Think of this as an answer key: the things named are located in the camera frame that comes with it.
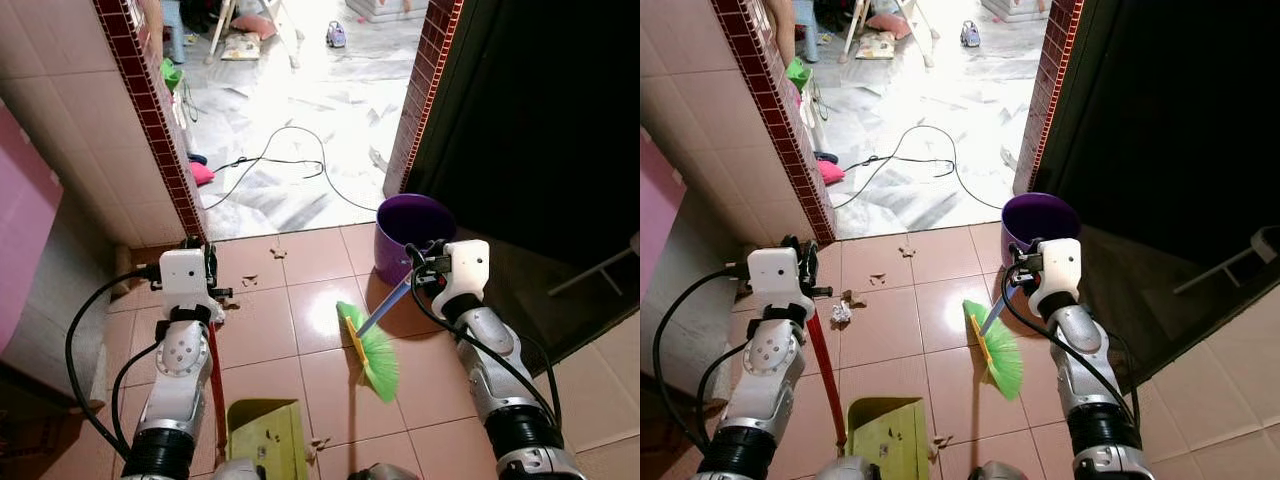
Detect black floor cable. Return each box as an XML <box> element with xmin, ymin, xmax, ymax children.
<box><xmin>205</xmin><ymin>124</ymin><xmax>383</xmax><ymax>214</ymax></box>
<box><xmin>833</xmin><ymin>124</ymin><xmax>1006</xmax><ymax>211</ymax></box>

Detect grey left robot leg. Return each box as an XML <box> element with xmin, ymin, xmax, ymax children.
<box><xmin>815</xmin><ymin>455</ymin><xmax>881</xmax><ymax>480</ymax></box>
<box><xmin>210</xmin><ymin>457</ymin><xmax>267</xmax><ymax>480</ymax></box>

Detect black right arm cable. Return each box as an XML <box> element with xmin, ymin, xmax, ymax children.
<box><xmin>405</xmin><ymin>243</ymin><xmax>563</xmax><ymax>426</ymax></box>
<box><xmin>998</xmin><ymin>245</ymin><xmax>1143</xmax><ymax>429</ymax></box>

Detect pink cushion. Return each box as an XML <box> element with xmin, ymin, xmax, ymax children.
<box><xmin>868</xmin><ymin>12</ymin><xmax>913</xmax><ymax>41</ymax></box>
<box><xmin>231</xmin><ymin>13</ymin><xmax>278</xmax><ymax>40</ymax></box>

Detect yellow-green dustpan with red handle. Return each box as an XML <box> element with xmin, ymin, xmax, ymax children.
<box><xmin>805</xmin><ymin>305</ymin><xmax>933</xmax><ymax>480</ymax></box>
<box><xmin>204</xmin><ymin>318</ymin><xmax>310</xmax><ymax>480</ymax></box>

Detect purple plastic bucket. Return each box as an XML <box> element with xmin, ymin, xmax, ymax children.
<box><xmin>1000</xmin><ymin>192</ymin><xmax>1082</xmax><ymax>266</ymax></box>
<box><xmin>374</xmin><ymin>193</ymin><xmax>460</xmax><ymax>288</ymax></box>

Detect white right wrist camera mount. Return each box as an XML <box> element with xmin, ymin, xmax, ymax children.
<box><xmin>433</xmin><ymin>239</ymin><xmax>492</xmax><ymax>321</ymax></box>
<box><xmin>1028</xmin><ymin>238</ymin><xmax>1084</xmax><ymax>319</ymax></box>

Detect short black left arm cable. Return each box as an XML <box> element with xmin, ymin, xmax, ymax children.
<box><xmin>696</xmin><ymin>340</ymin><xmax>761</xmax><ymax>451</ymax></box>
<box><xmin>109</xmin><ymin>338</ymin><xmax>171</xmax><ymax>456</ymax></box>

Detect green broom with blue handle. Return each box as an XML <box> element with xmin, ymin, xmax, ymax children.
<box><xmin>335</xmin><ymin>275</ymin><xmax>416</xmax><ymax>404</ymax></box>
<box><xmin>962</xmin><ymin>280</ymin><xmax>1025</xmax><ymax>401</ymax></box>

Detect grey folding chair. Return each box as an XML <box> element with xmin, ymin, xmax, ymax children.
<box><xmin>1172</xmin><ymin>225</ymin><xmax>1280</xmax><ymax>296</ymax></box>
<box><xmin>547</xmin><ymin>232</ymin><xmax>641</xmax><ymax>298</ymax></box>

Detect white stacked tiles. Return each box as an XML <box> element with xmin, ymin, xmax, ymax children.
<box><xmin>980</xmin><ymin>0</ymin><xmax>1053</xmax><ymax>23</ymax></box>

